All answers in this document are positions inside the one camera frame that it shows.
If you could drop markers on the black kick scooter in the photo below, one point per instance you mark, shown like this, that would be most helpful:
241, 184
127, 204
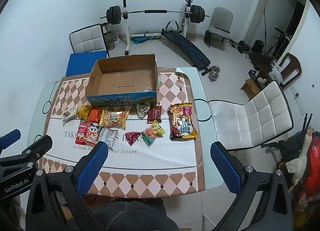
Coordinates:
280, 41

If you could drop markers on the white panda triangular packet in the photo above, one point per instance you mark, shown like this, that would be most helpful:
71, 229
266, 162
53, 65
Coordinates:
143, 110

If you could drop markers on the checkered table mat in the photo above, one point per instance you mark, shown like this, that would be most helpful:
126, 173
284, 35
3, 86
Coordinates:
160, 166

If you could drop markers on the orange snack packet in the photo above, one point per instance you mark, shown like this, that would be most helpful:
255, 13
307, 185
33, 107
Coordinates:
96, 115

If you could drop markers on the black sit-up bench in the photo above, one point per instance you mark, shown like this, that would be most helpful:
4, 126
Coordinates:
190, 48

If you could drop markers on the cardboard box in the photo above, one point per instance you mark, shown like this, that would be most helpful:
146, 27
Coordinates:
120, 78

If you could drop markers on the silver white snack packet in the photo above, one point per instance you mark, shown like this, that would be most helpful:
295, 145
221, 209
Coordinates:
108, 137

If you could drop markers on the large red noodle packet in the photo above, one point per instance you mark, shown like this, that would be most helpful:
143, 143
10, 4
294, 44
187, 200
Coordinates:
182, 122

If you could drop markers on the black speaker box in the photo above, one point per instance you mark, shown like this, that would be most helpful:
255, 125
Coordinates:
257, 46

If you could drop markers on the dark red snack packet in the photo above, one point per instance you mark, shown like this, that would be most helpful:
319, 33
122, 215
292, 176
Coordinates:
154, 114

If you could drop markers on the red panda snack packet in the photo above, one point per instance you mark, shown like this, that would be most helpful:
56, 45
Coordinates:
87, 133

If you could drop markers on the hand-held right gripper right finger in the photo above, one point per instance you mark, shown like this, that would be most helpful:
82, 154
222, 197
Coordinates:
225, 168

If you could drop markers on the red triangular snack packet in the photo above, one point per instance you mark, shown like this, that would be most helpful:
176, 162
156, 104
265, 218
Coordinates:
133, 137

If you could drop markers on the blue cushion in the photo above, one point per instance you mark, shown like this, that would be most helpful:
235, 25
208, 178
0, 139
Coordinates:
82, 62

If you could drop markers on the white cookie packet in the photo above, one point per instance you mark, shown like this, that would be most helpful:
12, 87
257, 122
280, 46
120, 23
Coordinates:
68, 115

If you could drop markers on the dark fuzzy clothing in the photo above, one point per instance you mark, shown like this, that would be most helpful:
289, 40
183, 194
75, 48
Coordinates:
135, 217

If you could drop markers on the colourful candy balls bag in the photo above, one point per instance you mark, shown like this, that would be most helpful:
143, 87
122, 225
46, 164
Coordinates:
153, 133

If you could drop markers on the white padded chair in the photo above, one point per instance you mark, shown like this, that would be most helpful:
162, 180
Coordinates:
86, 38
265, 111

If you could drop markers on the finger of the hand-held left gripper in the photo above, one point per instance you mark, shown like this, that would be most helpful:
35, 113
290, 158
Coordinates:
40, 147
10, 138

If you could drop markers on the red bag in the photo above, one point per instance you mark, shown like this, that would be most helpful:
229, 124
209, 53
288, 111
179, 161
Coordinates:
311, 171

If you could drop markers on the grey chair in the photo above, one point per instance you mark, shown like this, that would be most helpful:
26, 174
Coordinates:
221, 22

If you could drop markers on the white plastic bag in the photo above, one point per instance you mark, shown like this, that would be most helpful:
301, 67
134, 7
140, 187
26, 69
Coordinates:
277, 72

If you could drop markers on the short barbell with black plates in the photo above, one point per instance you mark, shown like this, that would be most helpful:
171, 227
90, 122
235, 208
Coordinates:
241, 45

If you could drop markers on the white goose plush toy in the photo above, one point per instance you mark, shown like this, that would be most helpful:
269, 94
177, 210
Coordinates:
298, 161

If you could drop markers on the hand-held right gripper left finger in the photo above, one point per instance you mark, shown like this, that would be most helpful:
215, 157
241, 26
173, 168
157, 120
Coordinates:
93, 168

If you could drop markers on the long barbell with black plates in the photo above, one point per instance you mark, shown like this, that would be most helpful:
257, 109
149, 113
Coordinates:
155, 11

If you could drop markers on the small wooden stool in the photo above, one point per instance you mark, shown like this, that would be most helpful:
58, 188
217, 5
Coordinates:
251, 87

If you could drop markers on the teal floor mat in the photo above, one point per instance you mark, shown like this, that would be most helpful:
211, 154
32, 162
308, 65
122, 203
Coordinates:
140, 40

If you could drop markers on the chrome dumbbell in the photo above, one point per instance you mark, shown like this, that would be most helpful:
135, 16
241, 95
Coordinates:
213, 72

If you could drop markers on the yellow chips packet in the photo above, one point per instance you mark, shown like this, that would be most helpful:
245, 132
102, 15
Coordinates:
114, 119

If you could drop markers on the brown wooden chair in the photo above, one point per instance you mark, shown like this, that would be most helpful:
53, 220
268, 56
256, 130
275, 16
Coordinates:
291, 67

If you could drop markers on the clear water jug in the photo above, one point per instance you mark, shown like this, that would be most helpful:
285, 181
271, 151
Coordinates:
110, 38

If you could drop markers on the shiny yellow snack packet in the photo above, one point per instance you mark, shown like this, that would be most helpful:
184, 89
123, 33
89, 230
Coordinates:
83, 111

